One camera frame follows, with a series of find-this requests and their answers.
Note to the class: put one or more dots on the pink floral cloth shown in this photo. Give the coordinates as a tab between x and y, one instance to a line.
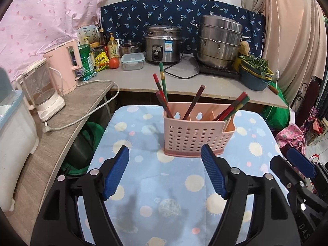
289	135

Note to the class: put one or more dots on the blue basin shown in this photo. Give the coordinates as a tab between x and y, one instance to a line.
253	82

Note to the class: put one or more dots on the navy patterned cloth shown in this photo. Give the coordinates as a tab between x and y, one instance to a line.
128	15

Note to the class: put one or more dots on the green chopstick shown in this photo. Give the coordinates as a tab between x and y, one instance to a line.
163	82

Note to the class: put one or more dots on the blue dotted tablecloth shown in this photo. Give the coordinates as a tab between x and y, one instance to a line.
166	184

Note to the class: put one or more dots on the clear food container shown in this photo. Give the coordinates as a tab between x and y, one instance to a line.
132	62

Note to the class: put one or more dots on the steel rice cooker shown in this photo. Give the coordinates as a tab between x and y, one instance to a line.
162	44

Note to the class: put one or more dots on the pink dotted curtain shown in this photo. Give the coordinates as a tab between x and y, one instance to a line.
38	18

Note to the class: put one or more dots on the yellow snack packet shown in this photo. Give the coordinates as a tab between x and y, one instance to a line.
101	60

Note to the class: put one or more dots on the thin red chopstick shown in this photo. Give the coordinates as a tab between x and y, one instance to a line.
157	82

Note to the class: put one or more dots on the green bag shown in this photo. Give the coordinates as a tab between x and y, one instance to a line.
278	112
87	138

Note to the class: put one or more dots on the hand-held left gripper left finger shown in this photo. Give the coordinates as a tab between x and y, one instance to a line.
115	174

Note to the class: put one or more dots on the small lidded steel pot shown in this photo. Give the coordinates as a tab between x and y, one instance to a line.
129	48

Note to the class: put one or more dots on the pink perforated utensil basket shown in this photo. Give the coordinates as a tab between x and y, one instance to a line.
194	138

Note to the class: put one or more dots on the yellow oil bottle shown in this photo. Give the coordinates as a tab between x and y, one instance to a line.
113	47

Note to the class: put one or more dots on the clear blender jug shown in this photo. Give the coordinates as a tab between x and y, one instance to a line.
41	89

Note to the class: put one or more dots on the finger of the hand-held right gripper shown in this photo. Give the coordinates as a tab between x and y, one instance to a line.
284	170
301	162

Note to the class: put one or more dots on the pink electric kettle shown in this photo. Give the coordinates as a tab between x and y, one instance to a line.
61	66

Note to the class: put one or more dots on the red tomato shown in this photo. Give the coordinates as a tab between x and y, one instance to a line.
114	62

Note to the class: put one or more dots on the thick red chopstick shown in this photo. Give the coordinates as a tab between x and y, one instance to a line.
235	102

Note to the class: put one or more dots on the white carton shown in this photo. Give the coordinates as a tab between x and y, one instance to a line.
87	34

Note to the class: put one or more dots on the wooden side shelf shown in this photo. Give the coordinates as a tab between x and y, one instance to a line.
64	133

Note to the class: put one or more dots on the dark red chopstick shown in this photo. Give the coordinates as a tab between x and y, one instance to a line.
164	105
241	105
194	100
225	114

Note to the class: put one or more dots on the steel steamer pot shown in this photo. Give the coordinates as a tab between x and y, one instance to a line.
219	41

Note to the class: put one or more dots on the dark sauce bottle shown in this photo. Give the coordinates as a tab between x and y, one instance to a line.
103	38

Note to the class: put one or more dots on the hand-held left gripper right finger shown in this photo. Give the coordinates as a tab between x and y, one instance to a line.
214	171

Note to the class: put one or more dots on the white storage box blue lid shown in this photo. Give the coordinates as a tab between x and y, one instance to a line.
15	143

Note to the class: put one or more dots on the green leafy vegetables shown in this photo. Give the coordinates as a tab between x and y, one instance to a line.
256	62

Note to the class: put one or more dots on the black induction cooker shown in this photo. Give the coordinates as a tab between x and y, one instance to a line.
217	73

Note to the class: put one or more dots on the green can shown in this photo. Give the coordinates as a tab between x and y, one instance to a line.
85	59

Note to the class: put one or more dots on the dark ornate chair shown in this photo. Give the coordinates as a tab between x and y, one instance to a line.
311	94

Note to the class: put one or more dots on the beige curtain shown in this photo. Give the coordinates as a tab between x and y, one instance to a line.
287	30

